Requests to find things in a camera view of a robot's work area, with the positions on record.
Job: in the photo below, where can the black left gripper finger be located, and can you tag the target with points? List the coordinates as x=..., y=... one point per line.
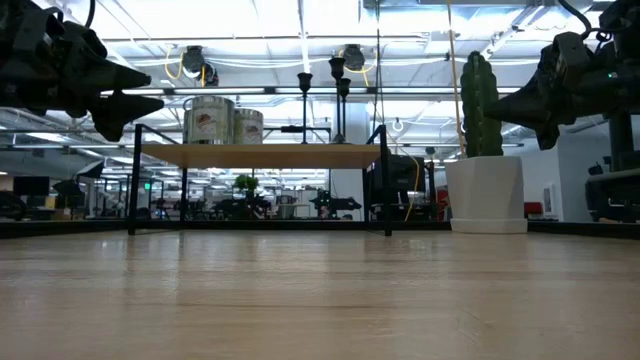
x=110, y=79
x=125, y=107

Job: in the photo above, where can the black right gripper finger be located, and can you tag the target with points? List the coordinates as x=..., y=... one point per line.
x=530, y=105

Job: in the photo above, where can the silver labelled candle tin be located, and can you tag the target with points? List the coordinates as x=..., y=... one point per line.
x=248, y=127
x=209, y=122

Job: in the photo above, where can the black candlestick holder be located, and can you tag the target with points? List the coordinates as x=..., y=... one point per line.
x=337, y=65
x=304, y=80
x=344, y=86

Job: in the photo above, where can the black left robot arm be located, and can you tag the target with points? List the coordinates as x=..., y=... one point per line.
x=10, y=20

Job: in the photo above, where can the black background robot arm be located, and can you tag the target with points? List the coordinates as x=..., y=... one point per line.
x=335, y=204

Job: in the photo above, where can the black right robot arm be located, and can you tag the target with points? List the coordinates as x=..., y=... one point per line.
x=627, y=25

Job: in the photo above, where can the green cactus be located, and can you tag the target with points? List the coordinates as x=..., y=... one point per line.
x=480, y=105

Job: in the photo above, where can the black-framed computer monitor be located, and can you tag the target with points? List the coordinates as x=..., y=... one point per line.
x=621, y=145

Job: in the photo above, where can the black studio lamp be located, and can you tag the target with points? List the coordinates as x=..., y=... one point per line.
x=91, y=170

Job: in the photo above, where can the white hexagonal planter pot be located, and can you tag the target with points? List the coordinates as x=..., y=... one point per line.
x=485, y=195

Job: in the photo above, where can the red box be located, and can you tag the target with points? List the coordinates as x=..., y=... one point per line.
x=533, y=208

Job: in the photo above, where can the grey desk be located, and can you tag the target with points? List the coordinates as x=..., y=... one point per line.
x=620, y=195

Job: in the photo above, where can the small black background monitor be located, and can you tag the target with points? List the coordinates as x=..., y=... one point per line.
x=31, y=186

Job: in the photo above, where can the red cabinet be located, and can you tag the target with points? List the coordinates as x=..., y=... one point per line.
x=442, y=205

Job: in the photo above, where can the black background screen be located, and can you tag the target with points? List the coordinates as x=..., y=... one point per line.
x=405, y=172

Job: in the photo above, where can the green background plant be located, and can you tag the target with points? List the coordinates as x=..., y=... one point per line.
x=247, y=182

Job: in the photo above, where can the wooden shelf with black legs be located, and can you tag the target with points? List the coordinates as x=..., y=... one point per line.
x=260, y=156

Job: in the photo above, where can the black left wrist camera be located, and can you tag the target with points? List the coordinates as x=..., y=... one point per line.
x=82, y=42

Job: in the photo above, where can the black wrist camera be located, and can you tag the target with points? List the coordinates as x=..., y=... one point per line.
x=570, y=50
x=82, y=42

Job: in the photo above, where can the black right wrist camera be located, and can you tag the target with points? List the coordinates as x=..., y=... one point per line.
x=570, y=50

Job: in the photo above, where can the white wall frame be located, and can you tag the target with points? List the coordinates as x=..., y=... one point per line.
x=548, y=199

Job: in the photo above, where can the black aluminium table frame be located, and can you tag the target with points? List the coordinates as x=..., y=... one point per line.
x=75, y=227

